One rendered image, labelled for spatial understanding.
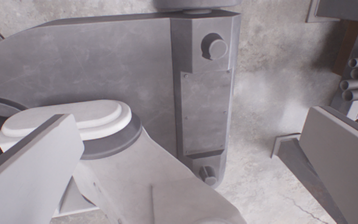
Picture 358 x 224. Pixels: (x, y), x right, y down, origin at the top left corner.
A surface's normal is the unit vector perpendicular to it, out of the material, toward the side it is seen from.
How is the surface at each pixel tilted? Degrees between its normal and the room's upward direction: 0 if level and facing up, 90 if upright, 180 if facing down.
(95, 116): 90
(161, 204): 115
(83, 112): 90
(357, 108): 0
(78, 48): 0
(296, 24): 0
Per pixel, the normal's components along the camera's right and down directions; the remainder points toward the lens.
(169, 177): -0.04, -0.86
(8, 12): 0.19, 0.49
